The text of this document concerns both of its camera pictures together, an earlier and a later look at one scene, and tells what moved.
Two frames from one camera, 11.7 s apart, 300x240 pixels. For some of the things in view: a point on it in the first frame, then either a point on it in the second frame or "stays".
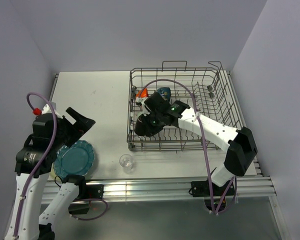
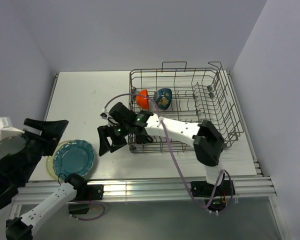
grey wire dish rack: x=204 y=90 stays
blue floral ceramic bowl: x=165 y=93 stays
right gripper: x=149 y=130 → x=104 y=146
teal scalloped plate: x=75 y=160 stays
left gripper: x=82 y=125 → x=53 y=130
